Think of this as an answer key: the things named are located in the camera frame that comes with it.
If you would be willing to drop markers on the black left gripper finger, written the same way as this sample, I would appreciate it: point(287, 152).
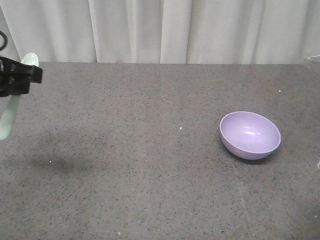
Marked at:
point(15, 77)

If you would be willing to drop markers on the pale green plastic spoon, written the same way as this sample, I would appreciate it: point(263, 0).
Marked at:
point(9, 115)

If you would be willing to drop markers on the purple plastic bowl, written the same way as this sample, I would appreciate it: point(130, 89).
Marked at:
point(248, 135)

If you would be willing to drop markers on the white curtain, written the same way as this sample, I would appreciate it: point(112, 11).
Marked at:
point(162, 31)

